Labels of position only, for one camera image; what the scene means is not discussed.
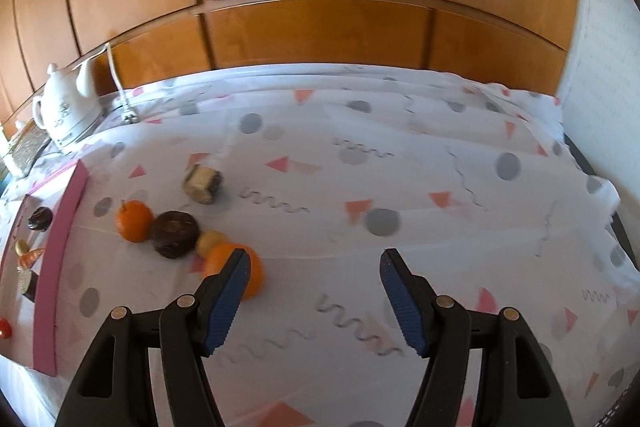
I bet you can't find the small green-yellow fruit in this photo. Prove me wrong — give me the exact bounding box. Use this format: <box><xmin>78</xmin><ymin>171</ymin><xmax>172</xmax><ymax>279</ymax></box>
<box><xmin>195</xmin><ymin>230</ymin><xmax>230</xmax><ymax>260</ymax></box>

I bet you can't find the white kettle power cord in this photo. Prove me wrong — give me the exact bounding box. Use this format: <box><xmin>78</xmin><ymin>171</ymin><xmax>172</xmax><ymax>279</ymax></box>
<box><xmin>74</xmin><ymin>41</ymin><xmax>141</xmax><ymax>126</ymax></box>

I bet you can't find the white ceramic electric kettle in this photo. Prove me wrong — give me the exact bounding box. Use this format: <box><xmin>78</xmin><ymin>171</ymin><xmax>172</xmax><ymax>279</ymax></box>
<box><xmin>32</xmin><ymin>61</ymin><xmax>102</xmax><ymax>152</ymax></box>

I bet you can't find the dark eggplant piece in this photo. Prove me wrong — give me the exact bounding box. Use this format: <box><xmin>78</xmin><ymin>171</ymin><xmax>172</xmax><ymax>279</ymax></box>
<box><xmin>18</xmin><ymin>270</ymin><xmax>38</xmax><ymax>303</ymax></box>

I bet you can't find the dark wrinkled round fruit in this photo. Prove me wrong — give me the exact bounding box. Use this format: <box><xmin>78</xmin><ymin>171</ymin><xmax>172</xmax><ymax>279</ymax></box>
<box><xmin>150</xmin><ymin>210</ymin><xmax>201</xmax><ymax>259</ymax></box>

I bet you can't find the woven tissue box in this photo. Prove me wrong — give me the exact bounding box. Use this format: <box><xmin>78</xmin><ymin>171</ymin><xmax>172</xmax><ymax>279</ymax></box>
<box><xmin>1</xmin><ymin>120</ymin><xmax>50</xmax><ymax>179</ymax></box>

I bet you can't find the small orange carrot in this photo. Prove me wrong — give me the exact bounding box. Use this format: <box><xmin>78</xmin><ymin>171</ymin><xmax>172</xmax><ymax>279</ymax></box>
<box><xmin>17</xmin><ymin>248</ymin><xmax>46</xmax><ymax>271</ymax></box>

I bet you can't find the orange tangerine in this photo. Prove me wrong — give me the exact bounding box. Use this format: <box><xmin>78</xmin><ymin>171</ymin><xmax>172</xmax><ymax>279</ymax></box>
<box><xmin>202</xmin><ymin>242</ymin><xmax>264</xmax><ymax>301</ymax></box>
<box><xmin>116</xmin><ymin>199</ymin><xmax>154</xmax><ymax>243</ymax></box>

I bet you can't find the patterned white tablecloth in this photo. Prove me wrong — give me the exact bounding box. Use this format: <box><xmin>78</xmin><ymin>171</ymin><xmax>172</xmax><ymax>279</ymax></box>
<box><xmin>1</xmin><ymin>66</ymin><xmax>639</xmax><ymax>426</ymax></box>

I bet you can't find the small red tomato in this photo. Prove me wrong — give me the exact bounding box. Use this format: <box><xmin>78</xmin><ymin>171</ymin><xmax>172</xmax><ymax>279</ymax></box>
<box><xmin>0</xmin><ymin>317</ymin><xmax>13</xmax><ymax>339</ymax></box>

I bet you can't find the dark brown passion fruit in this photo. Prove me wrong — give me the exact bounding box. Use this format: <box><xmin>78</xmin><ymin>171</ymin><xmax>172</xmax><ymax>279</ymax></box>
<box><xmin>27</xmin><ymin>206</ymin><xmax>53</xmax><ymax>232</ymax></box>

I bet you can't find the small yellow round fruit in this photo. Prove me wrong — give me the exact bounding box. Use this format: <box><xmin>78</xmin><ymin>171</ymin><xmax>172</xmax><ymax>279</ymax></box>
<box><xmin>15</xmin><ymin>239</ymin><xmax>29</xmax><ymax>256</ymax></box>

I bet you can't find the pink-edged shallow tray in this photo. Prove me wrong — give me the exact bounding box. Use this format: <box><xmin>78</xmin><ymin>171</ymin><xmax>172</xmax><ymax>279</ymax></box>
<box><xmin>1</xmin><ymin>160</ymin><xmax>89</xmax><ymax>376</ymax></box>

